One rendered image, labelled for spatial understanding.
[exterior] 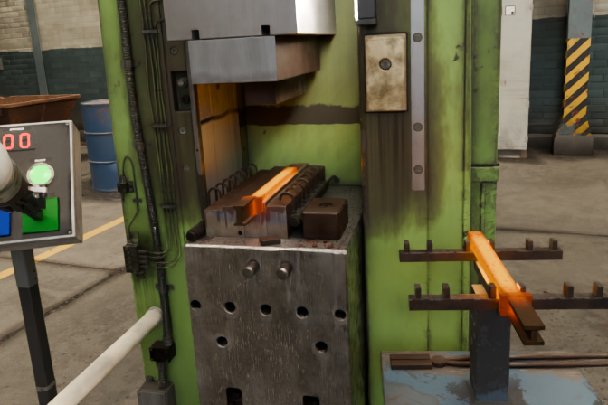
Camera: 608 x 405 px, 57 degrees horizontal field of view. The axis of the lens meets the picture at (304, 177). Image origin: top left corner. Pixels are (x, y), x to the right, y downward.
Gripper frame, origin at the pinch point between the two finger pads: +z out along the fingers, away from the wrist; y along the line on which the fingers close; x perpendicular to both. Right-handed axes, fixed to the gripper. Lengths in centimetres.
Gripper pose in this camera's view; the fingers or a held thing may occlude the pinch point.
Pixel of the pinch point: (33, 210)
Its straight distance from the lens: 132.0
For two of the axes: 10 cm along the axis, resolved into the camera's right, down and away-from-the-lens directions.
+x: -1.4, -9.5, 2.8
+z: -1.4, 3.0, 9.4
